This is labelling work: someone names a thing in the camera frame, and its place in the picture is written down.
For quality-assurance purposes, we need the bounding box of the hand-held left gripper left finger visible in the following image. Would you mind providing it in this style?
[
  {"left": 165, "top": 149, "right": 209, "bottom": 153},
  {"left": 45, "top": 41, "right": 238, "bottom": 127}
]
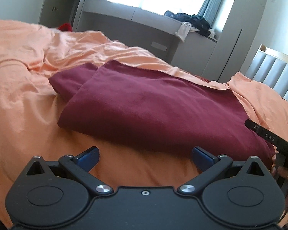
[{"left": 26, "top": 146, "right": 114, "bottom": 194}]

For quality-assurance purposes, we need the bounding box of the orange duvet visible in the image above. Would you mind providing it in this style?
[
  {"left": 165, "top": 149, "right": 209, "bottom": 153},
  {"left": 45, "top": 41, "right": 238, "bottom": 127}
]
[{"left": 0, "top": 20, "right": 288, "bottom": 228}]

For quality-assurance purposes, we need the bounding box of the person's right hand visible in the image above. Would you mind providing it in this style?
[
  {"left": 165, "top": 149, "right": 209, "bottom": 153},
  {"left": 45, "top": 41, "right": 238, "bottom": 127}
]
[{"left": 271, "top": 152, "right": 288, "bottom": 192}]

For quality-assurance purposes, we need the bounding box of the grey padded headboard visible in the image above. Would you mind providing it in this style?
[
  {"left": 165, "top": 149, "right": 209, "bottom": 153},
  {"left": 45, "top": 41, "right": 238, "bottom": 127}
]
[{"left": 245, "top": 44, "right": 288, "bottom": 113}]

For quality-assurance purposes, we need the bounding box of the dark red long-sleeved shirt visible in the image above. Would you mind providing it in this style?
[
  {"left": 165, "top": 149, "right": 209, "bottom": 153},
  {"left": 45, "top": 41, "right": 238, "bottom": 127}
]
[{"left": 49, "top": 60, "right": 277, "bottom": 171}]

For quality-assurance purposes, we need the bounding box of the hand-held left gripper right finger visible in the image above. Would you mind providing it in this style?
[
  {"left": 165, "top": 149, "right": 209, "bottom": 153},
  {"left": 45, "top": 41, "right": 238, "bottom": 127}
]
[{"left": 177, "top": 147, "right": 266, "bottom": 194}]

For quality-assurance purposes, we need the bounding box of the tall grey cabinet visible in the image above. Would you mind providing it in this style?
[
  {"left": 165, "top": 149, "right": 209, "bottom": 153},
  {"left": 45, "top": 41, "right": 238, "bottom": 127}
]
[{"left": 201, "top": 0, "right": 272, "bottom": 83}]

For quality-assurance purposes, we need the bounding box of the open grey wardrobe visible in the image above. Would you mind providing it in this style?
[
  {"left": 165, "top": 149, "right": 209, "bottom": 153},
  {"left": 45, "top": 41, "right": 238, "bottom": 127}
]
[{"left": 38, "top": 0, "right": 88, "bottom": 32}]

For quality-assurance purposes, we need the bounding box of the white garment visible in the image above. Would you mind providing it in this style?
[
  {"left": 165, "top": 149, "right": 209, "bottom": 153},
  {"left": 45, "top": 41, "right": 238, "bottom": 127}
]
[{"left": 175, "top": 21, "right": 200, "bottom": 42}]

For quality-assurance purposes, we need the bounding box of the light blue curtain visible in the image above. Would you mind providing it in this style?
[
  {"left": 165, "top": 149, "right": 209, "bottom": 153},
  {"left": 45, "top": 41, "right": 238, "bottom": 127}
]
[{"left": 196, "top": 0, "right": 231, "bottom": 30}]

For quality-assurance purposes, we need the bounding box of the grey window seat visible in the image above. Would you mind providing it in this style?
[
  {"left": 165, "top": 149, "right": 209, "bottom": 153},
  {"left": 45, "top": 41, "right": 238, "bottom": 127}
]
[{"left": 73, "top": 0, "right": 219, "bottom": 66}]

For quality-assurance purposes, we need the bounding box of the red cloth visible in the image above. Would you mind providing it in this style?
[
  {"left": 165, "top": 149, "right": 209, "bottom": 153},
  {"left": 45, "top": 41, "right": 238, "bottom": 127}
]
[{"left": 57, "top": 23, "right": 73, "bottom": 32}]

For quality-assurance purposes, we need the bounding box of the pile of dark clothes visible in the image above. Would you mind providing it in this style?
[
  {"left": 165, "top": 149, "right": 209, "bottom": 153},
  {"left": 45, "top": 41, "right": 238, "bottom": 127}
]
[{"left": 164, "top": 11, "right": 216, "bottom": 38}]

